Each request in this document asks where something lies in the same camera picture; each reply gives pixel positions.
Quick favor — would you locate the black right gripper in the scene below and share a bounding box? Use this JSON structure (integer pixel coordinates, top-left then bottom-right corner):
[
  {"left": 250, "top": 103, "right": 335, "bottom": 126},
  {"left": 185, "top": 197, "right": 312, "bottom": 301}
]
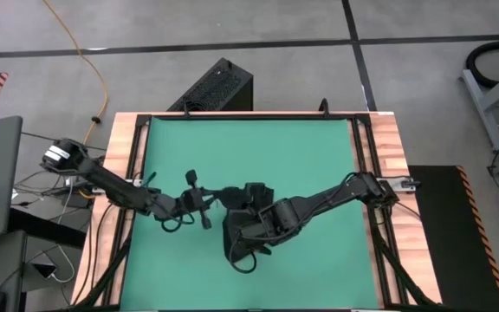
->
[{"left": 245, "top": 181, "right": 279, "bottom": 257}]

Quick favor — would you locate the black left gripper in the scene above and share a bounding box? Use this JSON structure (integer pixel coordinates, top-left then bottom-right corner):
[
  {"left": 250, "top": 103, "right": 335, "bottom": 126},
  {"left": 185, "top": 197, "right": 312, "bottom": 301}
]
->
[{"left": 183, "top": 169, "right": 224, "bottom": 231}]

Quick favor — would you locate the black towel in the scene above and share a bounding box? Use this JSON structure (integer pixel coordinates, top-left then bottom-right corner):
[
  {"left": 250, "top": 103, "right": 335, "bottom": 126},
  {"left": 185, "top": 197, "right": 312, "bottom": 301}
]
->
[{"left": 219, "top": 185, "right": 262, "bottom": 264}]

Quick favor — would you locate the green table mat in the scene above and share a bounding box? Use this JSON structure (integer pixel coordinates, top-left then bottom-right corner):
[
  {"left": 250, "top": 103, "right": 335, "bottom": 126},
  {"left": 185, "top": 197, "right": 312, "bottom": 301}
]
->
[{"left": 119, "top": 116, "right": 385, "bottom": 311}]

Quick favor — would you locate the black computer tower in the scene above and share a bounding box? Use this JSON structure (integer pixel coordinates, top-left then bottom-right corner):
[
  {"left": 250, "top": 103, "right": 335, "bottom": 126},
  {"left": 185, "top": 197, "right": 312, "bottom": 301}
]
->
[{"left": 166, "top": 57, "right": 254, "bottom": 112}]

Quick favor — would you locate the smartphone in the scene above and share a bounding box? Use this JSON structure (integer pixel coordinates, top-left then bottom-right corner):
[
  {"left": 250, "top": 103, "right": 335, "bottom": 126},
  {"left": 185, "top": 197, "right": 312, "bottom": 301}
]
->
[{"left": 32, "top": 261, "right": 58, "bottom": 281}]

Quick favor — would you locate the grey desk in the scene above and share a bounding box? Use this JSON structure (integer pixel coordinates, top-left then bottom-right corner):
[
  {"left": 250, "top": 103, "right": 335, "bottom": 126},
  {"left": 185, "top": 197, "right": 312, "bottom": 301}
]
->
[{"left": 0, "top": 229, "right": 28, "bottom": 312}]

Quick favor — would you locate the grey metal stand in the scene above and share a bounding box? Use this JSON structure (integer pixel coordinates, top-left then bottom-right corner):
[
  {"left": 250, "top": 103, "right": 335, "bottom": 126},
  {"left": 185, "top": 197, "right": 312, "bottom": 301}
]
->
[{"left": 460, "top": 60, "right": 499, "bottom": 152}]

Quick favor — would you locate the black metal table frame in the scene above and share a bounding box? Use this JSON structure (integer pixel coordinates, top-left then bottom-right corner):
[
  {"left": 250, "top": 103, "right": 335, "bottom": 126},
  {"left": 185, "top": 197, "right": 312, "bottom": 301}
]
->
[{"left": 74, "top": 110, "right": 441, "bottom": 312}]

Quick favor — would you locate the yellow cable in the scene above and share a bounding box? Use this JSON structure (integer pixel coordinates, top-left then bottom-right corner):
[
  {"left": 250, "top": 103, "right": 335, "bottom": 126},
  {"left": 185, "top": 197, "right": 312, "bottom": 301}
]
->
[{"left": 42, "top": 0, "right": 110, "bottom": 146}]

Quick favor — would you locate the white phone cable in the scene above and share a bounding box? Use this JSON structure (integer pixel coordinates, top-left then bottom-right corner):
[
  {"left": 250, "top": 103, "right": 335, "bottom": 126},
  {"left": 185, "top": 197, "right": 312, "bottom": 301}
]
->
[{"left": 51, "top": 244, "right": 76, "bottom": 285}]

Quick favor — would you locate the black hose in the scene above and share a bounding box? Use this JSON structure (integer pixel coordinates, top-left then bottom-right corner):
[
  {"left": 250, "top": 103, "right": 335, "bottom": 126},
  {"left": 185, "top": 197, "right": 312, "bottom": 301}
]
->
[{"left": 465, "top": 40, "right": 499, "bottom": 90}]

